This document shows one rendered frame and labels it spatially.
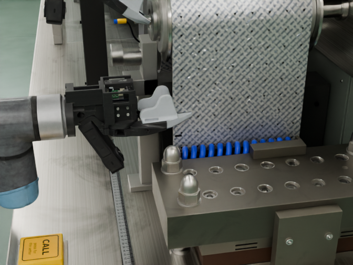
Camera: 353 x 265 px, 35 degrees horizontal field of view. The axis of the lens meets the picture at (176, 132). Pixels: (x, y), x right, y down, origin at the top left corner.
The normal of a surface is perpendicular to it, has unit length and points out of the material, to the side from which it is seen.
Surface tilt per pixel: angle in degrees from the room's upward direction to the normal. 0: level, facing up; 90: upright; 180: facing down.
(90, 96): 90
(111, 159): 90
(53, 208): 0
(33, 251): 0
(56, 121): 75
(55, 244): 0
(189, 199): 90
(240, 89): 90
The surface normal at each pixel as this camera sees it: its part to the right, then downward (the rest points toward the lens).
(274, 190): 0.00, -0.89
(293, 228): 0.18, 0.45
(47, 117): 0.15, -0.03
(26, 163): 0.78, 0.29
